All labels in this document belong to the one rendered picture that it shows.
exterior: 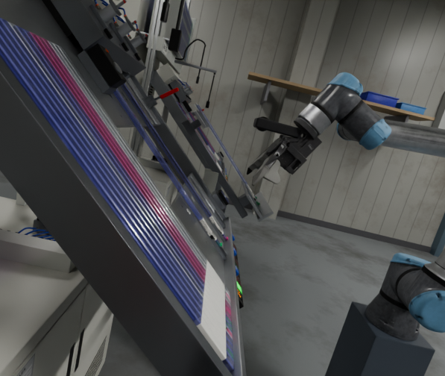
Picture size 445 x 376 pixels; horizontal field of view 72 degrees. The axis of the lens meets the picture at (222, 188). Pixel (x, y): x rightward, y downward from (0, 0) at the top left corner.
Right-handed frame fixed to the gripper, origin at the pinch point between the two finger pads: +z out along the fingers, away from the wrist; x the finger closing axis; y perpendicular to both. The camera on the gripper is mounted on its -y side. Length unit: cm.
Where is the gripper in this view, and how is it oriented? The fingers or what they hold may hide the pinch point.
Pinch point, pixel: (247, 177)
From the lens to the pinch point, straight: 81.1
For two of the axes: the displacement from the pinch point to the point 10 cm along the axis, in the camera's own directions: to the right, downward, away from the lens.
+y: 7.3, 6.6, 1.6
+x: -0.1, -2.3, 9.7
